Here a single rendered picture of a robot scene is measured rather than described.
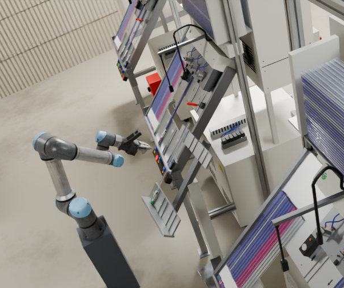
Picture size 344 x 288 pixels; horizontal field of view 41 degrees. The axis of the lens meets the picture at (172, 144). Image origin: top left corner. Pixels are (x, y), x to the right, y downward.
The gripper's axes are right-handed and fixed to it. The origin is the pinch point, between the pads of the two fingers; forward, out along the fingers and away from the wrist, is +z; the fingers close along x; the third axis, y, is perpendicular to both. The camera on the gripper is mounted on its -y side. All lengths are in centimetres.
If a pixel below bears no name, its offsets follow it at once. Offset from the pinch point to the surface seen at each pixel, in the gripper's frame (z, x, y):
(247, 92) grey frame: 19, 36, -65
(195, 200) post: 9, 60, -7
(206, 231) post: 26, 60, 11
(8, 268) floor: -49, -23, 143
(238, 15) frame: -6, 34, -99
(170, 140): 5.0, 10.9, -13.7
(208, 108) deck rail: 5, 32, -48
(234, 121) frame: 46, 0, -34
